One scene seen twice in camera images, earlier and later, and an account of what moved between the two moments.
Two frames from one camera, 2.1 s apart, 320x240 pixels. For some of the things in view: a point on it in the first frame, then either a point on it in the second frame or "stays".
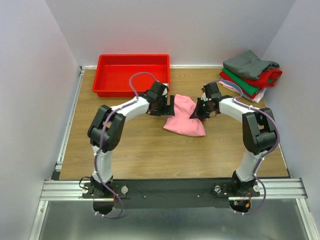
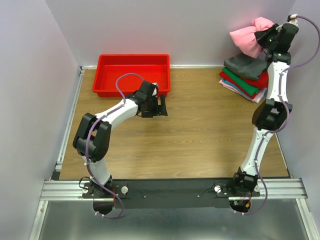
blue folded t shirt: (237, 88) stays
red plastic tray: (128, 75) stays
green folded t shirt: (238, 80) stays
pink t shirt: (181, 123) to (245, 39)
